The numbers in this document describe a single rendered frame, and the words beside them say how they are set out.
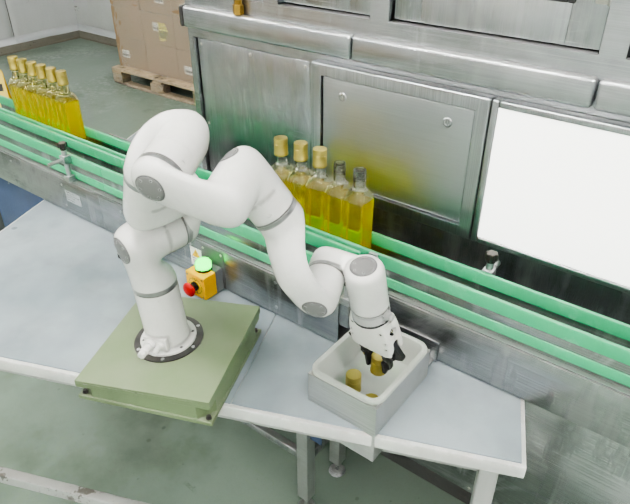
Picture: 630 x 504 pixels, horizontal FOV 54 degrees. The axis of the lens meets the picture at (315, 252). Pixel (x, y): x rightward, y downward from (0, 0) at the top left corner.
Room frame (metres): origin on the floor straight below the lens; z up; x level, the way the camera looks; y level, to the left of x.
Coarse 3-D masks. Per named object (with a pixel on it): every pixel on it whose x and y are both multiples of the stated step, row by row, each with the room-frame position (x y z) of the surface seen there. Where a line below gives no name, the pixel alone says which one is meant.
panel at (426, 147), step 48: (336, 96) 1.48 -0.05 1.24; (384, 96) 1.39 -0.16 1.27; (432, 96) 1.31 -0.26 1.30; (480, 96) 1.25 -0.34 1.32; (336, 144) 1.47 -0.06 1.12; (384, 144) 1.39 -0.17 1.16; (432, 144) 1.31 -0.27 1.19; (480, 144) 1.24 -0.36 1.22; (384, 192) 1.38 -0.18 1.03; (432, 192) 1.30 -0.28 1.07; (480, 192) 1.23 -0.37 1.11; (480, 240) 1.22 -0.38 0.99; (624, 288) 1.02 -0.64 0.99
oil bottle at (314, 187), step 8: (312, 176) 1.35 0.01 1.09; (328, 176) 1.35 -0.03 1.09; (312, 184) 1.33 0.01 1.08; (320, 184) 1.32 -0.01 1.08; (312, 192) 1.33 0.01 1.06; (320, 192) 1.31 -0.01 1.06; (312, 200) 1.33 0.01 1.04; (320, 200) 1.31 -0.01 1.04; (312, 208) 1.33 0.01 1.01; (320, 208) 1.31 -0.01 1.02; (312, 216) 1.33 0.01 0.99; (320, 216) 1.31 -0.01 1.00; (312, 224) 1.33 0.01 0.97; (320, 224) 1.31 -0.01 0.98
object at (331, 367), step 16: (336, 352) 1.01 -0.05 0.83; (352, 352) 1.06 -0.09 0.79; (416, 352) 1.03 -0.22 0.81; (320, 368) 0.96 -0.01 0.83; (336, 368) 1.01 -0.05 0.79; (352, 368) 1.02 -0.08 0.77; (368, 368) 1.02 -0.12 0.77; (400, 368) 1.02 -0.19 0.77; (336, 384) 0.90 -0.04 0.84; (368, 384) 0.97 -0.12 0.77; (384, 384) 0.97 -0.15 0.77; (368, 400) 0.86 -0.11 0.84; (384, 400) 0.86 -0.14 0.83
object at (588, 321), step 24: (0, 96) 2.32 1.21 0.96; (120, 144) 1.88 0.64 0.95; (384, 240) 1.27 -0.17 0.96; (432, 264) 1.19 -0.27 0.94; (456, 264) 1.15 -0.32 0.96; (480, 288) 1.12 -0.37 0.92; (504, 288) 1.08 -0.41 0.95; (528, 288) 1.06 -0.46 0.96; (552, 312) 1.02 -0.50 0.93; (576, 312) 0.99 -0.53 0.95; (600, 336) 0.96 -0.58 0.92; (624, 336) 0.93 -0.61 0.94
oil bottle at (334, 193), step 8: (328, 184) 1.31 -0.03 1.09; (336, 184) 1.30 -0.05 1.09; (344, 184) 1.30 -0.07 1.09; (328, 192) 1.30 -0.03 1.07; (336, 192) 1.29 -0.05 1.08; (344, 192) 1.29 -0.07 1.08; (328, 200) 1.30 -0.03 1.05; (336, 200) 1.28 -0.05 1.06; (328, 208) 1.30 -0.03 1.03; (336, 208) 1.28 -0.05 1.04; (328, 216) 1.30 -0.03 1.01; (336, 216) 1.28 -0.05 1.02; (328, 224) 1.30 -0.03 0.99; (336, 224) 1.28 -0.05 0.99; (328, 232) 1.30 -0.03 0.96; (336, 232) 1.28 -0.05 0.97
